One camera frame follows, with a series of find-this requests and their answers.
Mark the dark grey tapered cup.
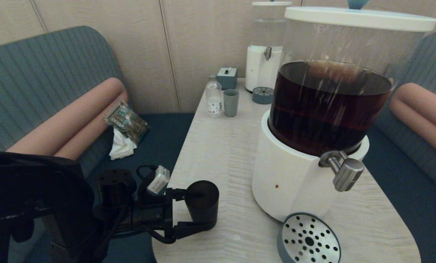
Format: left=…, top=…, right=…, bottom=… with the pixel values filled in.
left=184, top=180, right=219, bottom=230

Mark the grey-green plastic cup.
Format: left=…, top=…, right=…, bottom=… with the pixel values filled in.
left=223, top=89, right=240, bottom=117

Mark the large tea drink dispenser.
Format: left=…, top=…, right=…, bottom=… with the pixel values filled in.
left=252, top=16, right=428, bottom=223

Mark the large blue-grey drip tray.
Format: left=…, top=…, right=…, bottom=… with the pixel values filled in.
left=277, top=213, right=342, bottom=263

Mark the crumpled white tissue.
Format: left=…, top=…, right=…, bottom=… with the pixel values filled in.
left=109, top=127, right=138, bottom=160

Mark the teal upholstered bench sofa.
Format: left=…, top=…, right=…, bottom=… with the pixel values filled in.
left=362, top=30, right=436, bottom=263
left=0, top=26, right=196, bottom=263

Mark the large white dispenser lid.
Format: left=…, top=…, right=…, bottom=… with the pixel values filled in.
left=284, top=0, right=436, bottom=32

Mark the small blue-grey drip tray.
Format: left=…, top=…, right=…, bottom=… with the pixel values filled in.
left=252, top=87, right=275, bottom=105

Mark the large metal dispenser tap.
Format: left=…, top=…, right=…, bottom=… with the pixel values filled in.
left=318, top=150, right=365, bottom=192

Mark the blue-grey square box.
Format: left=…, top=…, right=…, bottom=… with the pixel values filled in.
left=217, top=67, right=238, bottom=90

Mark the clear plastic bottle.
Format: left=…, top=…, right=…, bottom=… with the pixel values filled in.
left=206, top=75, right=223, bottom=118

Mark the small white dispenser lid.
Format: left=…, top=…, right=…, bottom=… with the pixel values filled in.
left=252, top=1, right=292, bottom=7

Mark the pink cylindrical bolster cushion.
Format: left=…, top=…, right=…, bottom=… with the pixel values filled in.
left=390, top=96, right=436, bottom=163
left=54, top=91, right=129, bottom=161
left=397, top=83, right=436, bottom=128
left=6, top=77, right=126, bottom=154

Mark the small white water dispenser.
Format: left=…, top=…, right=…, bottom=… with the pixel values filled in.
left=245, top=5, right=293, bottom=93

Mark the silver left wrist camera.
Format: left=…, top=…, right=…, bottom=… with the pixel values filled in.
left=147, top=165, right=170, bottom=195

